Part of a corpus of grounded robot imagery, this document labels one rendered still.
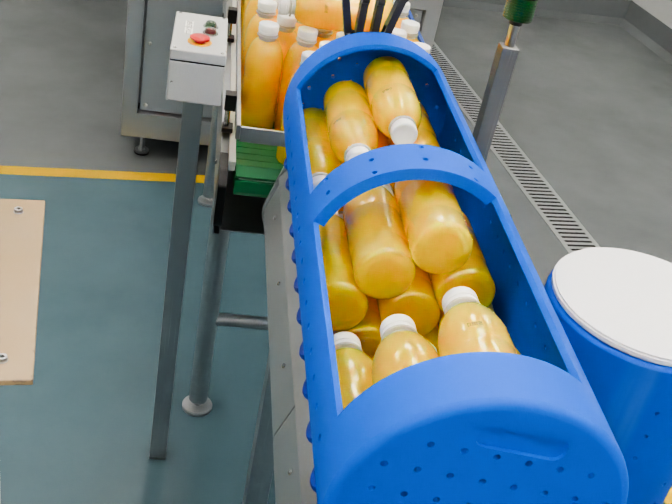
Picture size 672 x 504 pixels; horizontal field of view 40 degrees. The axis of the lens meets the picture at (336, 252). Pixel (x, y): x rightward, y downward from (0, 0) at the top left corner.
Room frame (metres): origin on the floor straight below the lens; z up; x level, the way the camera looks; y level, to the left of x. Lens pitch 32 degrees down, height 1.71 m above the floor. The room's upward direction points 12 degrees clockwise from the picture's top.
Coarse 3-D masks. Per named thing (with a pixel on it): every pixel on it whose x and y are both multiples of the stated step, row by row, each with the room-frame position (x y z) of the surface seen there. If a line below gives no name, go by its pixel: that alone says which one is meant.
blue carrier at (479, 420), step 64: (320, 64) 1.37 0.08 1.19; (448, 128) 1.43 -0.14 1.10; (320, 192) 1.01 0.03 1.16; (320, 256) 0.89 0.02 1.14; (512, 256) 1.02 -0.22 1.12; (320, 320) 0.78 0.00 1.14; (512, 320) 0.96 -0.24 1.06; (320, 384) 0.70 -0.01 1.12; (384, 384) 0.63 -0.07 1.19; (448, 384) 0.61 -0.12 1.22; (512, 384) 0.62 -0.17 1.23; (576, 384) 0.66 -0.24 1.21; (320, 448) 0.63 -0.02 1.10; (384, 448) 0.57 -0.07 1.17; (448, 448) 0.58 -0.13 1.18; (512, 448) 0.60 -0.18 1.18; (576, 448) 0.61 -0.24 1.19
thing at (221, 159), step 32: (224, 0) 2.72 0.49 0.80; (224, 96) 1.82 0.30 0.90; (224, 160) 1.54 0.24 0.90; (224, 192) 1.49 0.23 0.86; (224, 224) 1.63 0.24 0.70; (256, 224) 1.65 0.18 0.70; (224, 256) 1.81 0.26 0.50; (224, 320) 1.82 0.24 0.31; (256, 320) 1.84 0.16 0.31; (192, 384) 1.81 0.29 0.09
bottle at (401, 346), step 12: (384, 336) 0.78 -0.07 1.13; (396, 336) 0.76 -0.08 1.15; (408, 336) 0.75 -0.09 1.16; (420, 336) 0.76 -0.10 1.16; (384, 348) 0.74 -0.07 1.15; (396, 348) 0.73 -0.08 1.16; (408, 348) 0.73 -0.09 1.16; (420, 348) 0.73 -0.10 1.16; (432, 348) 0.75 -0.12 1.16; (384, 360) 0.72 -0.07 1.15; (396, 360) 0.72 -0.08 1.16; (408, 360) 0.71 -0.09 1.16; (420, 360) 0.71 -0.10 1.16; (372, 372) 0.73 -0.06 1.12; (384, 372) 0.71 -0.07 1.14
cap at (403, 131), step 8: (400, 120) 1.22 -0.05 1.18; (408, 120) 1.23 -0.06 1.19; (392, 128) 1.22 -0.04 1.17; (400, 128) 1.21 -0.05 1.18; (408, 128) 1.22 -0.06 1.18; (416, 128) 1.22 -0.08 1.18; (392, 136) 1.21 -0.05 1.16; (400, 136) 1.21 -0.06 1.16; (408, 136) 1.22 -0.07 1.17; (416, 136) 1.22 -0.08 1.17
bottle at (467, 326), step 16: (448, 304) 0.80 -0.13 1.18; (464, 304) 0.78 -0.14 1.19; (480, 304) 0.78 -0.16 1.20; (448, 320) 0.76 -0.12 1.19; (464, 320) 0.74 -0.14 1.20; (480, 320) 0.74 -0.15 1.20; (496, 320) 0.75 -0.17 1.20; (448, 336) 0.73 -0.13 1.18; (464, 336) 0.72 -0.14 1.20; (480, 336) 0.72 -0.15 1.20; (496, 336) 0.72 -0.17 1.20; (448, 352) 0.72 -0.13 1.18; (464, 352) 0.70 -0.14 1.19; (512, 352) 0.71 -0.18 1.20
